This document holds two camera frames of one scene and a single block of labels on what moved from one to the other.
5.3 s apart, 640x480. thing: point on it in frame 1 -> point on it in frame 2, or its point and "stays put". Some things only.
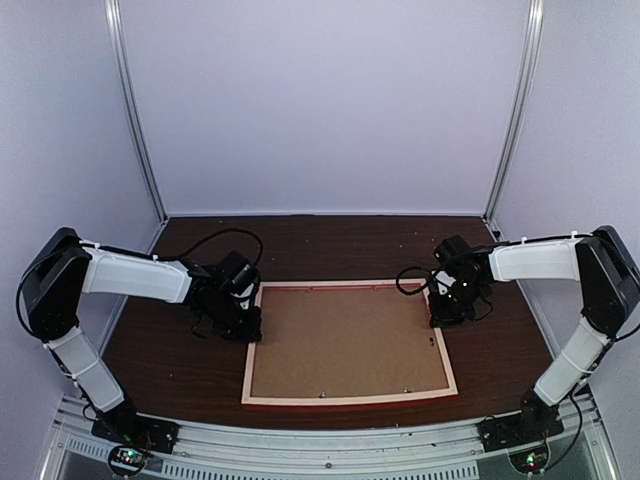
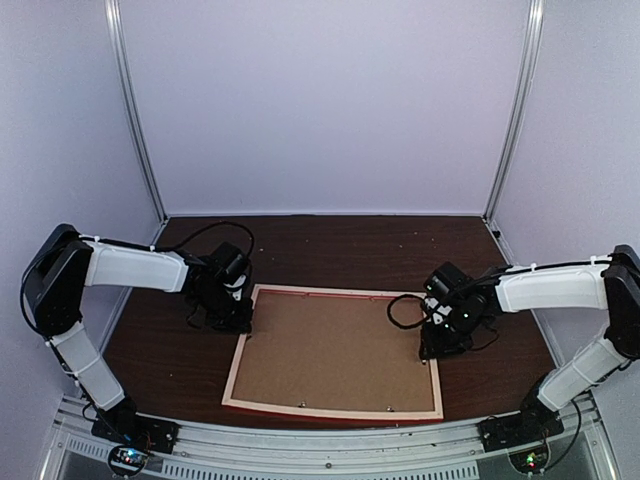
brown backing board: (345, 342) stays put
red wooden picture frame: (345, 343) -> (394, 416)
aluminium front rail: (585, 451) stays put
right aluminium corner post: (521, 109) stays put
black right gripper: (443, 318) -> (435, 347)
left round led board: (127, 459) stays put
